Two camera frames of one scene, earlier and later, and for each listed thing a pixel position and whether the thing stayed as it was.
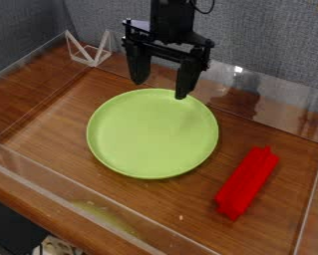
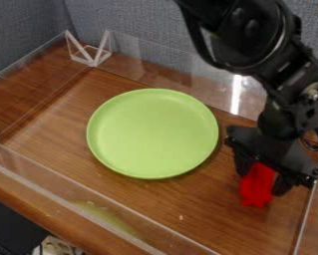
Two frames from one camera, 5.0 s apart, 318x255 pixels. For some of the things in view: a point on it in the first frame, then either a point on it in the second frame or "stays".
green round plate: (151, 135) stays
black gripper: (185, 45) to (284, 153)
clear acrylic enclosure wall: (110, 167) stays
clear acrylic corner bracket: (88, 55) stays
